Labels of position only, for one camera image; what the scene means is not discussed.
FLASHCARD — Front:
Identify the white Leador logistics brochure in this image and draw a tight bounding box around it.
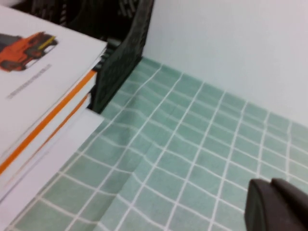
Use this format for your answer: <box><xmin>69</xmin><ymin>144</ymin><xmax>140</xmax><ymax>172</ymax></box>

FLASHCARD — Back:
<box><xmin>0</xmin><ymin>4</ymin><xmax>108</xmax><ymax>169</ymax></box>

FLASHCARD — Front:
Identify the plain white booklet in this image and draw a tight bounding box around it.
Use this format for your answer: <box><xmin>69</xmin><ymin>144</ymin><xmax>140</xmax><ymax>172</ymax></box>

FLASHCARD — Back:
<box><xmin>0</xmin><ymin>109</ymin><xmax>105</xmax><ymax>231</ymax></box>

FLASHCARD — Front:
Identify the black mesh book holder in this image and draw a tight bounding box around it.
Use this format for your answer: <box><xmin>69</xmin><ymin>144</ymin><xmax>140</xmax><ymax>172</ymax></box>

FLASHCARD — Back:
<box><xmin>11</xmin><ymin>0</ymin><xmax>155</xmax><ymax>114</ymax></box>

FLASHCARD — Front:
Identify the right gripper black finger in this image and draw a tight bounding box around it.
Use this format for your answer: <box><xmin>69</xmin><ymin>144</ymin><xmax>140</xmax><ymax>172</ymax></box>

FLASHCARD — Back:
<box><xmin>244</xmin><ymin>178</ymin><xmax>308</xmax><ymax>231</ymax></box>

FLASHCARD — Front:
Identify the green checked tablecloth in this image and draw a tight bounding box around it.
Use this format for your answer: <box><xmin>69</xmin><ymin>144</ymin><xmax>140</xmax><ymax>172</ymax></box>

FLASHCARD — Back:
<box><xmin>0</xmin><ymin>56</ymin><xmax>308</xmax><ymax>231</ymax></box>

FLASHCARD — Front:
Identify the orange-edged book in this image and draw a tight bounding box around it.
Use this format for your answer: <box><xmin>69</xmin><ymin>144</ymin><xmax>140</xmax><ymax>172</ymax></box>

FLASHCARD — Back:
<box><xmin>0</xmin><ymin>70</ymin><xmax>98</xmax><ymax>191</ymax></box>

